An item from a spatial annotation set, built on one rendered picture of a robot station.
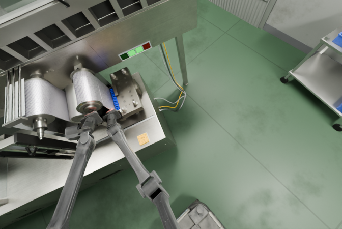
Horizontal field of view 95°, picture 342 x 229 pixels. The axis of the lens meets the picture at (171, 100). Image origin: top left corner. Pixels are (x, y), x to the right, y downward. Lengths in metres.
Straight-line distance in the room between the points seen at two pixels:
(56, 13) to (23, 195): 1.33
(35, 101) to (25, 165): 0.79
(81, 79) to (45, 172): 0.84
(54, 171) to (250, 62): 2.57
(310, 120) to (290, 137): 0.33
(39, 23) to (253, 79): 2.29
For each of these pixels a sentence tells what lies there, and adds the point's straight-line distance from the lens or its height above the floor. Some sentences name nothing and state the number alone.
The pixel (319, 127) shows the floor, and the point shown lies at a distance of 2.55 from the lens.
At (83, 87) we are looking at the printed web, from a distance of 1.10.
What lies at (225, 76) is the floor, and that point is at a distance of 2.43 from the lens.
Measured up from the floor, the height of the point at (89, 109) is 1.27.
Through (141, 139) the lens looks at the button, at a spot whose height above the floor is 0.92.
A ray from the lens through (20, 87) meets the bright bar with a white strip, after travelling 1.17.
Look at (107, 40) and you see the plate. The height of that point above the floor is 1.36.
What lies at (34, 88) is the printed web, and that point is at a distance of 1.19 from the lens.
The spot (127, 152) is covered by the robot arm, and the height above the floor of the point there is 1.23.
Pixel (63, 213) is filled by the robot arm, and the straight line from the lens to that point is 0.86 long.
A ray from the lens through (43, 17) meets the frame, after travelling 1.06.
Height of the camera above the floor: 2.07
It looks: 66 degrees down
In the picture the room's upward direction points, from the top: 23 degrees counter-clockwise
